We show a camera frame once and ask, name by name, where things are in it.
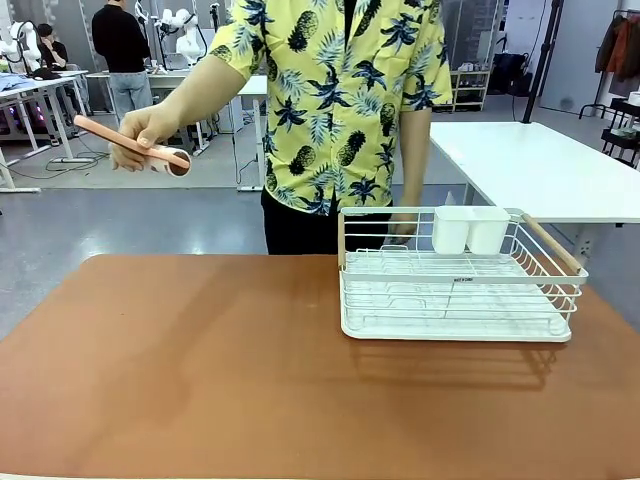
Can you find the person's left forearm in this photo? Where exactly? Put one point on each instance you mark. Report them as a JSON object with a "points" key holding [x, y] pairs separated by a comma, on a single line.
{"points": [[415, 170]]}

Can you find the white plastic utensil holder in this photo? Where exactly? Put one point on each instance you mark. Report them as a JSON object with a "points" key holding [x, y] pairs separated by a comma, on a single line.
{"points": [[470, 230]]}

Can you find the large white table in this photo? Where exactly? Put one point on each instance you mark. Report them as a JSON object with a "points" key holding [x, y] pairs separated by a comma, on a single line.
{"points": [[530, 165]]}

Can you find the seated person in black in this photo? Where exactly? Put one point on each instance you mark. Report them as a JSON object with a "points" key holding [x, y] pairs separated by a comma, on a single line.
{"points": [[52, 50]]}

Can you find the coat rack with jackets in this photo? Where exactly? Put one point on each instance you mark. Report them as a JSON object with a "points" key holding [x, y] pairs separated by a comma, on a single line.
{"points": [[620, 45]]}

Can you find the black tripod pole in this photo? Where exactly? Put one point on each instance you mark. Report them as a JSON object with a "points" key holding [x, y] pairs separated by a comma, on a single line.
{"points": [[537, 60]]}

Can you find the person's right hand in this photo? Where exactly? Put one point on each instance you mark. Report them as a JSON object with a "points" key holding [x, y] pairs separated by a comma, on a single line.
{"points": [[137, 127]]}

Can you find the narrow white standing desk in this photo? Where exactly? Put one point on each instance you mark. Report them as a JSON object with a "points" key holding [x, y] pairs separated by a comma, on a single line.
{"points": [[252, 100]]}

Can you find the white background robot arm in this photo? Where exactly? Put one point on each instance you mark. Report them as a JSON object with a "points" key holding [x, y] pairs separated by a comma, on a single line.
{"points": [[22, 45], [190, 45], [162, 35]]}

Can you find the person's right forearm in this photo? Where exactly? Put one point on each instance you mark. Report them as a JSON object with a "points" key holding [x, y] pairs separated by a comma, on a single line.
{"points": [[200, 95]]}

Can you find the white shoe shelf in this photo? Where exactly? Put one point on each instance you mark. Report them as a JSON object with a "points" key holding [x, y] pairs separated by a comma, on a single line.
{"points": [[470, 90]]}

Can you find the white desk with blue cloth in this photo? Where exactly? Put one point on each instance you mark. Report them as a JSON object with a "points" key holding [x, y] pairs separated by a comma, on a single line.
{"points": [[45, 82]]}

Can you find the white drain tray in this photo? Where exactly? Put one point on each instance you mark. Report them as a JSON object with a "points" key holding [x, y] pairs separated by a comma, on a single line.
{"points": [[450, 330]]}

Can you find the black rolling cart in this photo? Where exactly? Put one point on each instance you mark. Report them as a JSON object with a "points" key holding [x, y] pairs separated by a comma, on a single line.
{"points": [[622, 130]]}

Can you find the standing man in black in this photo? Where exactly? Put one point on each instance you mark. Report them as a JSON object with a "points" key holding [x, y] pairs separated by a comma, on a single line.
{"points": [[120, 45]]}

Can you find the white desk with metal legs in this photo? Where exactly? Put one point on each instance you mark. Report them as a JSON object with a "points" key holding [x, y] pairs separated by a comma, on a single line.
{"points": [[165, 80]]}

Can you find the person in yellow pineapple shirt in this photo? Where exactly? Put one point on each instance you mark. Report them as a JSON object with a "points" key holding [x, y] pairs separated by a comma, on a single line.
{"points": [[340, 100]]}

